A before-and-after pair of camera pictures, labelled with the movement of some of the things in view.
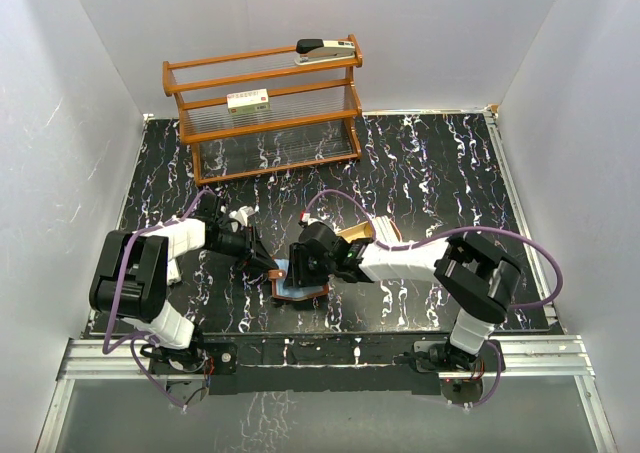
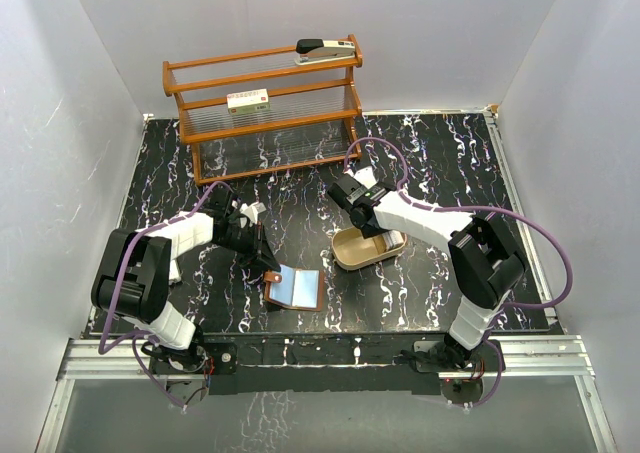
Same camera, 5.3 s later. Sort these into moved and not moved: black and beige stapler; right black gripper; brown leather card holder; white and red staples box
Moved: brown leather card holder; right black gripper
Not moved: black and beige stapler; white and red staples box
